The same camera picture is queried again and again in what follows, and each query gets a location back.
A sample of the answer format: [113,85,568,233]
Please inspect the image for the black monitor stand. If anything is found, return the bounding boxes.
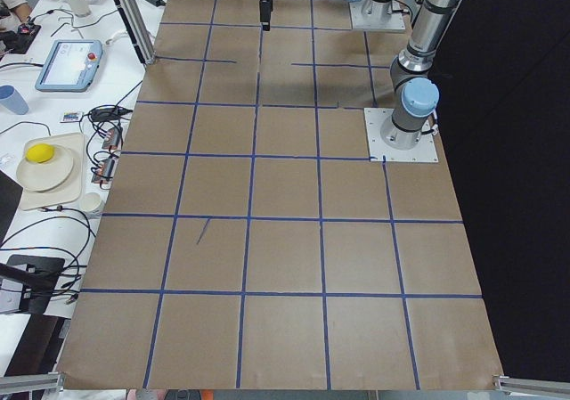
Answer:
[1,254,65,314]

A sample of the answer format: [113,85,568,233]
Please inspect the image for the teach pendant tablet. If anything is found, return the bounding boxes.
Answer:
[35,39,103,93]

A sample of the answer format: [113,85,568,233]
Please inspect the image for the grey usb hub far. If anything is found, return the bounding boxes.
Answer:
[102,125,123,151]

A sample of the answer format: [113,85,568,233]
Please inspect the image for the grey usb hub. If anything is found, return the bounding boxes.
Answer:
[102,125,123,151]
[91,157,118,188]

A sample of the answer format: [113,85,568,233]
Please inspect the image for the small colourful card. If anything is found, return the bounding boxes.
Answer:
[60,111,84,124]

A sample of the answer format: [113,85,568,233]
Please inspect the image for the grey usb hub near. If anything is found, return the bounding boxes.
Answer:
[91,157,118,188]

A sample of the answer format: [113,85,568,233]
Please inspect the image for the black joystick controller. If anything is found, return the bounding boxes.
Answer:
[1,23,41,54]

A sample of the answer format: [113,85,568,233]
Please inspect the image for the blue plastic cup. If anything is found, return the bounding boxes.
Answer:
[0,85,29,115]

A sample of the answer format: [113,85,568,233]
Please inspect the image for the yellow lemon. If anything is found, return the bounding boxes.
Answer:
[25,143,55,164]

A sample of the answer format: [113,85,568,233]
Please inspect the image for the white paper cup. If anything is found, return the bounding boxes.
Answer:
[78,192,105,218]

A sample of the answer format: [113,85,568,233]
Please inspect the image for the beige tray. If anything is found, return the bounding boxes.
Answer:
[19,133,85,210]

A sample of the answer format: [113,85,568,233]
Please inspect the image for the beige plate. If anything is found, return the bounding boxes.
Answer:
[16,145,74,192]

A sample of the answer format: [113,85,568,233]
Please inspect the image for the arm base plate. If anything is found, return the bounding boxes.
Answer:
[363,108,438,163]
[349,0,406,33]

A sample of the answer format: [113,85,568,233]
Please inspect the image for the aluminium frame post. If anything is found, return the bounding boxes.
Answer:
[113,0,155,65]

